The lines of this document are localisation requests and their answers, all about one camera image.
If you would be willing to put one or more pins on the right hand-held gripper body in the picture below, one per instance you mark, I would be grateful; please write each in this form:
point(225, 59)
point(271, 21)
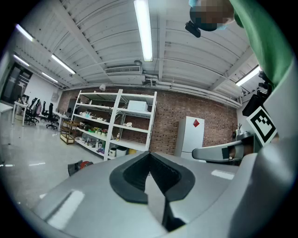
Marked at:
point(262, 125)

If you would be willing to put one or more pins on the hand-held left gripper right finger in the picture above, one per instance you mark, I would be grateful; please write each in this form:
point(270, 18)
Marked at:
point(205, 186)

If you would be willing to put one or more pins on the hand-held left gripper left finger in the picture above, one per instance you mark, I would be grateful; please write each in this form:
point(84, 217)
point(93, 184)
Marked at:
point(93, 197)

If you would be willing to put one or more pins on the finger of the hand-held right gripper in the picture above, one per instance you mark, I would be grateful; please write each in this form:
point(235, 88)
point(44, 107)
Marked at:
point(209, 152)

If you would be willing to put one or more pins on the red vacuum cleaner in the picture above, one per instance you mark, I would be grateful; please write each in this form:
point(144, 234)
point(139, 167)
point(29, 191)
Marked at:
point(86, 163)

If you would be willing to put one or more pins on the person's right forearm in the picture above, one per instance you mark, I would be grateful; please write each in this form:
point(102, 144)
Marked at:
point(275, 138)

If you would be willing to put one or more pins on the black coat stand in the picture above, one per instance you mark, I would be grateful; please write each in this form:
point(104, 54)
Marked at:
point(237, 131)

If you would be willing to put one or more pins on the purple cloth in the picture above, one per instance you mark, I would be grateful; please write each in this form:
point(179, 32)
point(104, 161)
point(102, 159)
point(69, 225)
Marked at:
point(100, 151)

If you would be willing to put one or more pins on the white bin with black lid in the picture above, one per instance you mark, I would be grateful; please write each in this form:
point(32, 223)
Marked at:
point(113, 152)

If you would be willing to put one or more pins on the white ceiling tube light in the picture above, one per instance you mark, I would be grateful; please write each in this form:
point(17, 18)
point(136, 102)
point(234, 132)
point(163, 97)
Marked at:
point(248, 76)
point(24, 32)
point(144, 30)
point(63, 64)
point(21, 60)
point(49, 77)

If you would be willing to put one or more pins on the grey waste bin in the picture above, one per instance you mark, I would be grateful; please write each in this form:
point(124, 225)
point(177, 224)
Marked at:
point(121, 151)

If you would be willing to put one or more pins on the yellow container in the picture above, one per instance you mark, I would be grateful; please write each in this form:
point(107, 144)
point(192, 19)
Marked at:
point(132, 151)

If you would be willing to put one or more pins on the yellow potted flowers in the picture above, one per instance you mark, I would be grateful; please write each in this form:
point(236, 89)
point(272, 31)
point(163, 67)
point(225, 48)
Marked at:
point(96, 131)

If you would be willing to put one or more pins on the green plastic tray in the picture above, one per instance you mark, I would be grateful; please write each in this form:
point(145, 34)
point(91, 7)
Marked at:
point(90, 129)

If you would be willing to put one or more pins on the wooden trolley cart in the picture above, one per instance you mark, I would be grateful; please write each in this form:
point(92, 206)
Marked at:
point(67, 132)

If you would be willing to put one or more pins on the white teapot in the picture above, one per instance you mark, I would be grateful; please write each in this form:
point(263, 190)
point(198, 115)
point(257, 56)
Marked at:
point(129, 124)

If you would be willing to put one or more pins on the blue spray bottle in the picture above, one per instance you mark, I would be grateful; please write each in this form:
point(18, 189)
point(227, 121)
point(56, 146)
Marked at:
point(86, 114)

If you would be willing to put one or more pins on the white boxy appliance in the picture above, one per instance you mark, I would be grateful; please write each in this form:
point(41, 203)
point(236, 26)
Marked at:
point(137, 106)

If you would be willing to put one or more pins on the white desk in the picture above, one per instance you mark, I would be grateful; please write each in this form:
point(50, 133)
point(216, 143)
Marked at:
point(4, 107)
point(21, 104)
point(61, 114)

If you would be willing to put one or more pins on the white metal shelving unit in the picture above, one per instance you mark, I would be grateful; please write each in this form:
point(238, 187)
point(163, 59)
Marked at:
point(116, 111)

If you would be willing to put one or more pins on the person's green shirt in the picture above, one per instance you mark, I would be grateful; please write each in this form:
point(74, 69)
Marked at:
point(263, 35)

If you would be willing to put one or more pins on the black office chair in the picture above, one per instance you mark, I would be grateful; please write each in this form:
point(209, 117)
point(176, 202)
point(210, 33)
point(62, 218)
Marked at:
point(44, 111)
point(51, 116)

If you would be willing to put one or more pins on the office chair with jacket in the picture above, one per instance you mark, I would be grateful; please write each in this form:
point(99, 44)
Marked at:
point(31, 111)

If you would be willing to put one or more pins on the white dome ceiling lamp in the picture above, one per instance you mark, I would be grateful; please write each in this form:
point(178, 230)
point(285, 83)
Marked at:
point(102, 87)

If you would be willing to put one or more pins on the round ceiling detector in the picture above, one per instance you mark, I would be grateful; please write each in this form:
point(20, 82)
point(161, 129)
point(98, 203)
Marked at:
point(137, 62)

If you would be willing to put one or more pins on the white ceiling air conditioner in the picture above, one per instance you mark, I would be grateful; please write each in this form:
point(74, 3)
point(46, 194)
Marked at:
point(123, 72)

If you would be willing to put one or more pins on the person's head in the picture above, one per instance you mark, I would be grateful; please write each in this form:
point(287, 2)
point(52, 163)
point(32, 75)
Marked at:
point(210, 14)

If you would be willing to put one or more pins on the black glass double door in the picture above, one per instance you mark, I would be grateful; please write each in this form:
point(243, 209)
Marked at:
point(16, 81)

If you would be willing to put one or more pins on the white wall panel box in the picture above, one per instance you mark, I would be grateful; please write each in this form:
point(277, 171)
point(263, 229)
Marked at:
point(55, 96)

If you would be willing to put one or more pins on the black head-mounted camera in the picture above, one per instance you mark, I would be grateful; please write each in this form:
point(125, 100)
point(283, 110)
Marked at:
point(193, 29)

